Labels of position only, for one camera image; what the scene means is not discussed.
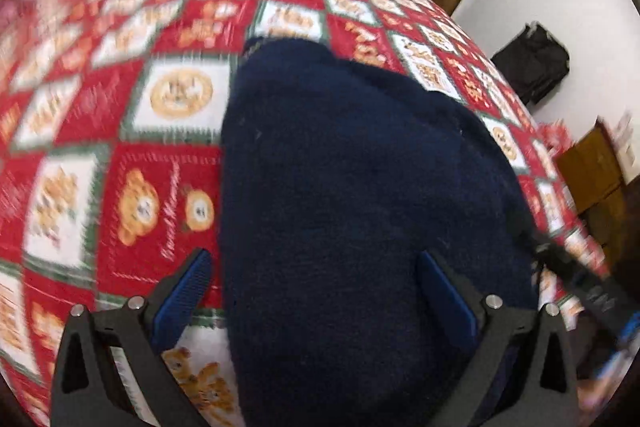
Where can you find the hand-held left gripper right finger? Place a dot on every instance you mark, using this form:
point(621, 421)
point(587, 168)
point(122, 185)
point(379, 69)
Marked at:
point(447, 299)

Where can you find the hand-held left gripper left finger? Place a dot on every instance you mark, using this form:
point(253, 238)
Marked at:
point(182, 297)

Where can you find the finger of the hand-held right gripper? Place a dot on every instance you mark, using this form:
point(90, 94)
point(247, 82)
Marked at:
point(580, 277)

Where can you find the navy striped knit sweater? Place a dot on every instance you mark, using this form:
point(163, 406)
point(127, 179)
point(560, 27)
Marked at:
point(350, 187)

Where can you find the brown wooden cabinet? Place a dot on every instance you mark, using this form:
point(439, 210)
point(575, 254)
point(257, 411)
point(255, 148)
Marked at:
point(595, 177)

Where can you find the red printed bear blanket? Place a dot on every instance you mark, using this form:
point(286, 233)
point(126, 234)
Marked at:
point(100, 117)

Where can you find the black bag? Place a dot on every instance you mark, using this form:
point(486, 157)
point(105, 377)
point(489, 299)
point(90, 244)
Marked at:
point(535, 62)

